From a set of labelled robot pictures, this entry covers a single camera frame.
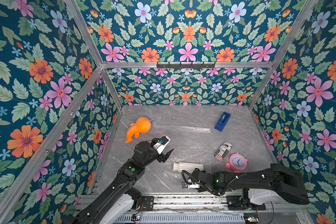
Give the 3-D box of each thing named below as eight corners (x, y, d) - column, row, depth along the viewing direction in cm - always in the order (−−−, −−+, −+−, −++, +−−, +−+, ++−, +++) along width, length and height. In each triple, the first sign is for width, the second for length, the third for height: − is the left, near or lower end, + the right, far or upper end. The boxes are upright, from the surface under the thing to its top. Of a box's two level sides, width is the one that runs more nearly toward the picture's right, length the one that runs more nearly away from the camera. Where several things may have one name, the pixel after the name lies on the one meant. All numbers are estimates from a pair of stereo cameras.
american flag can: (212, 156, 92) (213, 154, 90) (224, 141, 99) (225, 139, 97) (220, 162, 89) (221, 161, 87) (232, 147, 97) (233, 145, 94)
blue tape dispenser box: (214, 128, 108) (216, 123, 102) (221, 116, 115) (223, 111, 110) (221, 132, 105) (224, 127, 100) (229, 119, 113) (231, 114, 108)
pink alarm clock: (223, 167, 87) (224, 165, 86) (234, 152, 94) (235, 150, 92) (238, 178, 83) (239, 177, 81) (248, 161, 90) (249, 160, 88)
